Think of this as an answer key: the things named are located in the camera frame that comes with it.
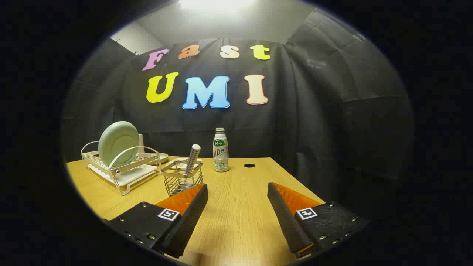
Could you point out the pale green plate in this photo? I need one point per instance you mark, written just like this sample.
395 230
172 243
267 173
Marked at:
118 144

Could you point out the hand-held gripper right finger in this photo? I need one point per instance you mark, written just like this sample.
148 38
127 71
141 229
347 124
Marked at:
286 218

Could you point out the white toaster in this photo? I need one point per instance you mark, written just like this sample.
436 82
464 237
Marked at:
141 146

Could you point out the bright ceiling light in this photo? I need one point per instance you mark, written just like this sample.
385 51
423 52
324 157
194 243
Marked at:
218 3

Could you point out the white green drink bottle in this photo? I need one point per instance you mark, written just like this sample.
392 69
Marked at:
220 151

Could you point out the white drip tray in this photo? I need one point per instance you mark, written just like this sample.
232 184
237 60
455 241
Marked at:
136 176

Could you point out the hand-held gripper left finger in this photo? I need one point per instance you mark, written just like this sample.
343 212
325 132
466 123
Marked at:
188 225

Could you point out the grey plate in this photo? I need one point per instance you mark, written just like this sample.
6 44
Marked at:
163 157

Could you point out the black backdrop cloth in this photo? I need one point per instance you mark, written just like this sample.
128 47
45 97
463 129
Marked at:
295 122

